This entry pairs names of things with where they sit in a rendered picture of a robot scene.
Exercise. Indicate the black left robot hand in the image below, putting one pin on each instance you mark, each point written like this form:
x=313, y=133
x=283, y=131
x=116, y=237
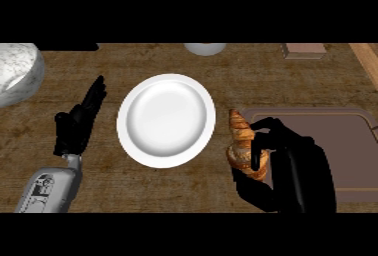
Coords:
x=75, y=124

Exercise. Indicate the white marble bowl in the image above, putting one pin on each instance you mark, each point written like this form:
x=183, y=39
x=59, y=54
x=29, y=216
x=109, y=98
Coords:
x=16, y=73

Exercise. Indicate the white oval plate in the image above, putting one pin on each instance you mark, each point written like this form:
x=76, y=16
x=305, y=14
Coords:
x=165, y=120

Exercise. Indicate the pale wooden board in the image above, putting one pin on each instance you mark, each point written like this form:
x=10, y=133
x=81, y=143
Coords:
x=366, y=61

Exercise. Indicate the pinkish brown box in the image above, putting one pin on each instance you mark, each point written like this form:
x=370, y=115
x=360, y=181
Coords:
x=302, y=50

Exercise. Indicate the brown rectangular tray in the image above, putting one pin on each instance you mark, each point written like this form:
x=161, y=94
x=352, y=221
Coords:
x=339, y=150

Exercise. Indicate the golden brown croissant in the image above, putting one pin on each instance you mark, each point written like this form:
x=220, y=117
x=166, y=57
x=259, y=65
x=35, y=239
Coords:
x=242, y=146

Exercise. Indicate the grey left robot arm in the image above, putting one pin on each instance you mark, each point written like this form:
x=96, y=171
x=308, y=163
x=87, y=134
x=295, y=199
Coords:
x=51, y=188

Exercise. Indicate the white round cup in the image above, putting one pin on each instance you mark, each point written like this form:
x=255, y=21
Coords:
x=205, y=48

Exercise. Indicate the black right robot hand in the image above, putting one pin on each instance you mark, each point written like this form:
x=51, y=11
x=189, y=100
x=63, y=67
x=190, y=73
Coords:
x=295, y=173

